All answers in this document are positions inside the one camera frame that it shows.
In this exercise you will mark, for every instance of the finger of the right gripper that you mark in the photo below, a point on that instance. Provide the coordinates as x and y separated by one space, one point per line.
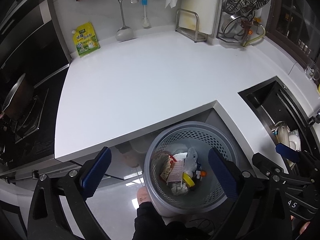
287 152

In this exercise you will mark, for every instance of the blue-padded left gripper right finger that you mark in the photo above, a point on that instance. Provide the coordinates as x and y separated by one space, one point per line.
226 172

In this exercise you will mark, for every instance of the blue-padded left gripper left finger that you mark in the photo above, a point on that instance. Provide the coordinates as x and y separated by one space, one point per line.
93 172

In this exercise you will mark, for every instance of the clear plastic bag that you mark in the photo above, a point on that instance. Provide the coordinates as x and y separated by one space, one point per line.
190 162

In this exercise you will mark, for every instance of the pink paper receipt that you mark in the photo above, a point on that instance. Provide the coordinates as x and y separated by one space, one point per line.
176 173

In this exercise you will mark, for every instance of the white plastic bag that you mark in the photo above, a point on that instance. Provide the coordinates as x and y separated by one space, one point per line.
180 156

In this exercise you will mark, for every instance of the red snack bar wrapper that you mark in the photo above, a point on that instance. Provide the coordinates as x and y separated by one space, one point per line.
167 167

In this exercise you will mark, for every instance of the grey perforated trash bin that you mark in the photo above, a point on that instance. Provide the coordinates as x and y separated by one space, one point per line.
205 193

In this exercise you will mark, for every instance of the black kitchen sink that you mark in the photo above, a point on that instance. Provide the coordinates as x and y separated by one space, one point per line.
271 101

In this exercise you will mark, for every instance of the person right hand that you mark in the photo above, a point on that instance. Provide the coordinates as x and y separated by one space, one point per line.
303 230

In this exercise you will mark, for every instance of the white dishes in sink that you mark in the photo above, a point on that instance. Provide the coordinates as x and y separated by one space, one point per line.
285 136

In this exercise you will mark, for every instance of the pink shoe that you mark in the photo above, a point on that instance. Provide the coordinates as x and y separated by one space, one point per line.
143 197

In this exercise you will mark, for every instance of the clear glass cup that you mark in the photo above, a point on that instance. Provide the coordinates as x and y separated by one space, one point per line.
312 71

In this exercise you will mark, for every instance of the black gas stove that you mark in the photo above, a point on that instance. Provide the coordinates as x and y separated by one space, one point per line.
13 131

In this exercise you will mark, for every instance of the copper saucepan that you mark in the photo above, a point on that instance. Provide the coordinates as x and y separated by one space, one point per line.
17 99

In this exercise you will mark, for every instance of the yellow seasoning pouch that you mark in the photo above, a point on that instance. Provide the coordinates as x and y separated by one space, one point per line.
85 40

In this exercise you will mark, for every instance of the steel cutting board rack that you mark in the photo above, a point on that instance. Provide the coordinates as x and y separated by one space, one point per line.
190 32

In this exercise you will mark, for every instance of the black lid rack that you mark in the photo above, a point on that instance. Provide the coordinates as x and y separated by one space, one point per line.
223 16

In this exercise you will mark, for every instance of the black range hood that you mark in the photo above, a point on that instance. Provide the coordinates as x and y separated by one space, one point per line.
32 43

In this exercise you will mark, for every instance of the steel spatula turner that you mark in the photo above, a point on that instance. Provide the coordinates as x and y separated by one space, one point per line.
125 33

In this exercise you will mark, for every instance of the blue white bottle brush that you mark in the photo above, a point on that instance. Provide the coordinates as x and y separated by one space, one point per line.
145 22

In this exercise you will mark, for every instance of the white cutting board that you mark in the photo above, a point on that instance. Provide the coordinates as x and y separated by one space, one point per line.
206 10

